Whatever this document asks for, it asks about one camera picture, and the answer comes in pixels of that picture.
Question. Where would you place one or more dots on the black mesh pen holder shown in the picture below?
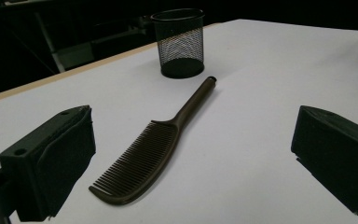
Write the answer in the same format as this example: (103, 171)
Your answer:
(180, 67)

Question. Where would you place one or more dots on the white table cover sheet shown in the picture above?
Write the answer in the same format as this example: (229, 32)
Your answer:
(245, 93)

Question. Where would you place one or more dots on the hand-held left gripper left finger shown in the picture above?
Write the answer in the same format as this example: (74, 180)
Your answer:
(52, 161)

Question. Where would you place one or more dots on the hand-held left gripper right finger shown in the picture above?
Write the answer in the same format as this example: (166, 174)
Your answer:
(338, 149)

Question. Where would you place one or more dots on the white metal desk leg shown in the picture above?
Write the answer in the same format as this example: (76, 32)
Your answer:
(74, 56)

